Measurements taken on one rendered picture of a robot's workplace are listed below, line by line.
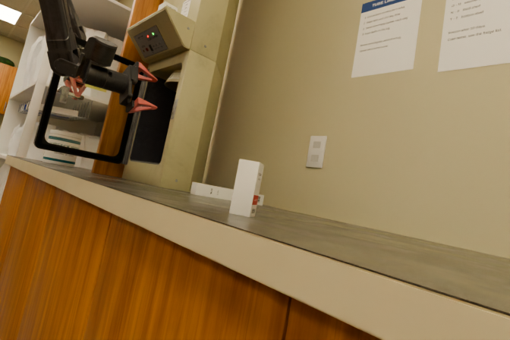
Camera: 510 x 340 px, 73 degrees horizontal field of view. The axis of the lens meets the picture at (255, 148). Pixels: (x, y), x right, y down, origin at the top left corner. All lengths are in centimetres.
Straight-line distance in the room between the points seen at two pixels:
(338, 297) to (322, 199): 93
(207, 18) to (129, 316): 99
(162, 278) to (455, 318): 38
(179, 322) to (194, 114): 83
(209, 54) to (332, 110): 47
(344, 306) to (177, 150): 96
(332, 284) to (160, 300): 30
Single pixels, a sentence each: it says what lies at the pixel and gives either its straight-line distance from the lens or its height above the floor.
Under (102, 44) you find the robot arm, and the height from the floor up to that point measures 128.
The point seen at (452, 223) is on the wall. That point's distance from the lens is 100.
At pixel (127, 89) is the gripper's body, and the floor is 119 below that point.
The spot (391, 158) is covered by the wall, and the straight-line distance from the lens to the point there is 108.
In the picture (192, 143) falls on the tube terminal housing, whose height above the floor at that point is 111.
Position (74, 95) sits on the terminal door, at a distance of 135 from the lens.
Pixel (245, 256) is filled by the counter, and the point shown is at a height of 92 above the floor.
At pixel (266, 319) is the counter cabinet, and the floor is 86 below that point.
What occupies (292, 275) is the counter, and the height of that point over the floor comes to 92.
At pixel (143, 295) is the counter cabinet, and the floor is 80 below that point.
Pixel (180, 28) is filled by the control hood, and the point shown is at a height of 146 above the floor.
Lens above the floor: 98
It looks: 7 degrees up
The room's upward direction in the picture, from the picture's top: 11 degrees clockwise
